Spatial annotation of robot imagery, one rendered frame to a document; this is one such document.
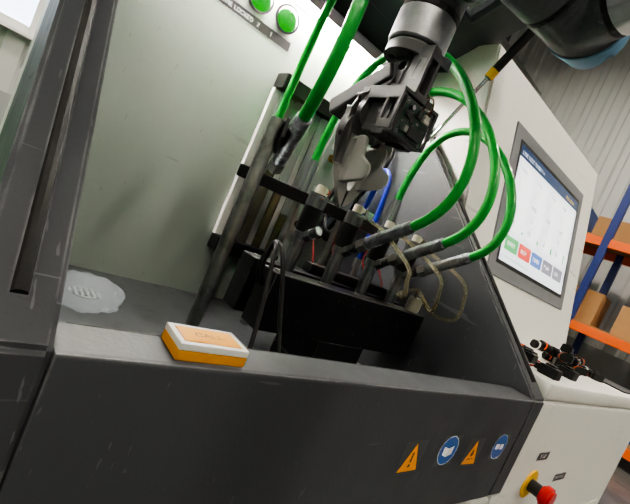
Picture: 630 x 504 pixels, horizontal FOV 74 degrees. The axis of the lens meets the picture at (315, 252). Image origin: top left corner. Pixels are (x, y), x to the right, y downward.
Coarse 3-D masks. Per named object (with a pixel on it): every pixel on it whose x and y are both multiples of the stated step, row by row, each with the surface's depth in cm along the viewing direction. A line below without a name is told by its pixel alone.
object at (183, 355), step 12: (168, 336) 27; (192, 336) 26; (204, 336) 27; (216, 336) 28; (228, 336) 29; (168, 348) 26; (240, 348) 28; (192, 360) 26; (204, 360) 26; (216, 360) 27; (228, 360) 27; (240, 360) 28
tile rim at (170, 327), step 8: (168, 328) 27; (176, 328) 27; (200, 328) 29; (176, 336) 26; (232, 336) 30; (176, 344) 25; (184, 344) 25; (192, 344) 26; (200, 344) 26; (208, 344) 26; (240, 344) 29; (208, 352) 26; (216, 352) 27; (224, 352) 27; (232, 352) 27; (240, 352) 28; (248, 352) 28
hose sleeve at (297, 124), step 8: (296, 120) 42; (288, 128) 44; (296, 128) 43; (304, 128) 43; (288, 136) 45; (296, 136) 44; (288, 144) 45; (296, 144) 46; (280, 152) 47; (288, 152) 47; (272, 160) 49; (280, 160) 48
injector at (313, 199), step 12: (312, 192) 58; (312, 204) 58; (324, 204) 59; (300, 216) 59; (312, 216) 58; (300, 228) 58; (312, 228) 58; (300, 240) 59; (288, 252) 59; (300, 252) 59; (288, 264) 59
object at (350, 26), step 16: (336, 0) 65; (368, 0) 37; (320, 16) 67; (352, 16) 37; (320, 32) 69; (352, 32) 37; (304, 48) 70; (336, 48) 37; (304, 64) 71; (336, 64) 38; (320, 80) 39; (288, 96) 72; (320, 96) 40; (304, 112) 42
